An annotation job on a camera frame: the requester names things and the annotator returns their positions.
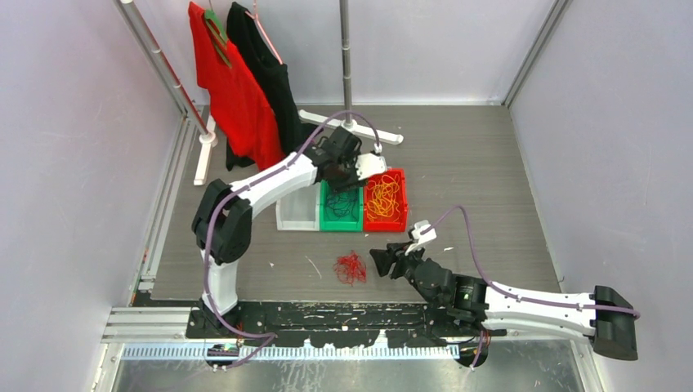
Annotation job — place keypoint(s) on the red plastic bin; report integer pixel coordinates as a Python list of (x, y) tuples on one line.
[(385, 202)]

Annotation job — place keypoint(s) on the garment rack centre pole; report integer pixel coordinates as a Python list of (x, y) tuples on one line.
[(349, 122)]

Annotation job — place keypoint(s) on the white plastic bin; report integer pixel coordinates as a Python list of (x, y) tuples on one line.
[(300, 210)]

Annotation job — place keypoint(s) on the green plastic bin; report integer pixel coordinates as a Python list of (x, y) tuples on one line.
[(341, 212)]

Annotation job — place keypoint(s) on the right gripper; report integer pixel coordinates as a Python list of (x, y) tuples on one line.
[(394, 252)]

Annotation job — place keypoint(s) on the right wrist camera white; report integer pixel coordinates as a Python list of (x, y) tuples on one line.
[(421, 234)]

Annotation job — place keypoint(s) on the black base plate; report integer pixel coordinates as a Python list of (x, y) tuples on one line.
[(346, 325)]

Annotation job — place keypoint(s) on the aluminium rail frame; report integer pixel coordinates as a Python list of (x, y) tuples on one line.
[(179, 330)]

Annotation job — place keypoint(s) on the pink clothes hanger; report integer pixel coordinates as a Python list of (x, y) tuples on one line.
[(265, 37)]

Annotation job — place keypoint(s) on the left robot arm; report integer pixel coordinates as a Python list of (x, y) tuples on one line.
[(222, 224)]

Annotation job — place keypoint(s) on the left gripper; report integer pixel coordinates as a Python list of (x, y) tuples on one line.
[(353, 179)]

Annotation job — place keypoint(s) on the black t-shirt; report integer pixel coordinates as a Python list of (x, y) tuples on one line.
[(270, 76)]

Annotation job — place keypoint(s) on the green clothes hanger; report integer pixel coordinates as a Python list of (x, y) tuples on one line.
[(217, 36)]

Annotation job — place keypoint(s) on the red t-shirt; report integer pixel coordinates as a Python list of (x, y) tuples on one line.
[(237, 103)]

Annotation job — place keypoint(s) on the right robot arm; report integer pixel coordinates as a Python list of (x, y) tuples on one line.
[(603, 318)]

